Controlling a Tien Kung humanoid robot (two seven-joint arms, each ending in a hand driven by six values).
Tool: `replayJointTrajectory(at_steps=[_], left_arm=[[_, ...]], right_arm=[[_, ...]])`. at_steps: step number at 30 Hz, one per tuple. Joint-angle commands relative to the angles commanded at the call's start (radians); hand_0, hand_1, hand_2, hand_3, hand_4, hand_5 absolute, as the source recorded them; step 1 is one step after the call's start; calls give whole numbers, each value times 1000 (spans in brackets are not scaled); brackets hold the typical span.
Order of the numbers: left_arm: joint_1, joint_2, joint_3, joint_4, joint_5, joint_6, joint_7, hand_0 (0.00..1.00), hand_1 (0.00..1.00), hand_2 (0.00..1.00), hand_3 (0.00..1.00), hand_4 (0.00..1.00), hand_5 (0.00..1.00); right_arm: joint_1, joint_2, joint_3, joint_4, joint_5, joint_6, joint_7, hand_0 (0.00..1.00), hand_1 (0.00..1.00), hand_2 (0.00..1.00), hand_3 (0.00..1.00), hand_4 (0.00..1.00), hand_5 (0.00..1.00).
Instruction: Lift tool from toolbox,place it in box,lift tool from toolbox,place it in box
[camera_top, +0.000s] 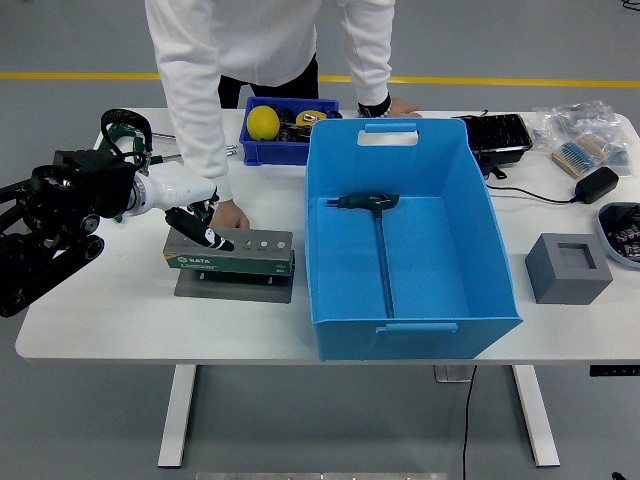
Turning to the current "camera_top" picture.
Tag person's right hand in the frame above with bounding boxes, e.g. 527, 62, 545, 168
208, 198, 252, 232

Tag person's left hand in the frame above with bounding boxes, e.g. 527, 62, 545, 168
389, 97, 423, 119

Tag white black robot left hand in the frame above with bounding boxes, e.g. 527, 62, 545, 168
134, 162, 236, 253

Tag thin green T-handle hex wrench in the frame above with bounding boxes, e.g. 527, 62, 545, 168
187, 199, 221, 226

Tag green silver wrench holder stand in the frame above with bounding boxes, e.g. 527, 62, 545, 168
163, 227, 296, 305

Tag large green T-handle hex wrench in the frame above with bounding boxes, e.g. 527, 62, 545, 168
327, 192, 401, 320

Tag large light blue plastic box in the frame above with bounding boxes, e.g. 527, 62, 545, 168
304, 118, 524, 362

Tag black wristband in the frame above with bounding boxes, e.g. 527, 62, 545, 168
356, 93, 393, 119

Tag small dark blue parts bin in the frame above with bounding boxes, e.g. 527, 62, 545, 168
238, 95, 341, 166

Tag black plastic tray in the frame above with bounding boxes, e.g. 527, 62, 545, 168
452, 113, 535, 180

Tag yellow lemon-shaped ball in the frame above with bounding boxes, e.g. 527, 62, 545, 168
246, 104, 280, 141

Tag white table leg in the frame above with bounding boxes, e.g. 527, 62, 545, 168
512, 364, 560, 469
158, 364, 197, 469

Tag dark metal parts in bin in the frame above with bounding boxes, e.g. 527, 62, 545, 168
278, 107, 307, 143

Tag black table control panel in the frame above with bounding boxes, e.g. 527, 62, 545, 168
588, 365, 640, 377

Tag person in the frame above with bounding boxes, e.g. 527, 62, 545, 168
144, 0, 396, 109

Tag taped resistor strip bundle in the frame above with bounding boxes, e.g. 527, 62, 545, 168
551, 134, 609, 179

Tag clear bags of blue resistors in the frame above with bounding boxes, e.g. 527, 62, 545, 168
532, 99, 632, 166

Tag grey cube with square recess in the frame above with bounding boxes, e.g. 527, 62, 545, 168
524, 231, 614, 305

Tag black power adapter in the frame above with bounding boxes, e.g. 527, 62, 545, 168
574, 166, 620, 205

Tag light blue bowl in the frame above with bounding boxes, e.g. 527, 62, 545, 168
597, 201, 640, 271

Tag dark small parts in bowl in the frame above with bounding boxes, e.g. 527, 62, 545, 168
602, 205, 640, 261

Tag black hanging power cable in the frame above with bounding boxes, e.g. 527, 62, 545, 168
459, 364, 479, 480

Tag black adapter cord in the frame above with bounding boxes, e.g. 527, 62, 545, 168
479, 149, 581, 205

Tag metal bracket under table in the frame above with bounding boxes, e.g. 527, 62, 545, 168
433, 364, 474, 384

